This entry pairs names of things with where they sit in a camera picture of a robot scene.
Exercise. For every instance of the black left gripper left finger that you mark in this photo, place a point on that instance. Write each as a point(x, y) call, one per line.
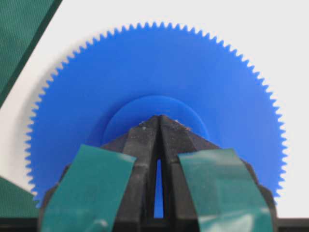
point(108, 189)

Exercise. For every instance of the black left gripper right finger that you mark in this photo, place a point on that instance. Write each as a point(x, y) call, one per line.
point(212, 189)

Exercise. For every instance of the large blue gear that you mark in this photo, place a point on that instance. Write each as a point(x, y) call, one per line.
point(125, 78)

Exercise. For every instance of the white rectangular board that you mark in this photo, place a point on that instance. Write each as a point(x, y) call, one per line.
point(272, 34)

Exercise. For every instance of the green table cloth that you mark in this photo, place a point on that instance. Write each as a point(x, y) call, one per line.
point(22, 23)

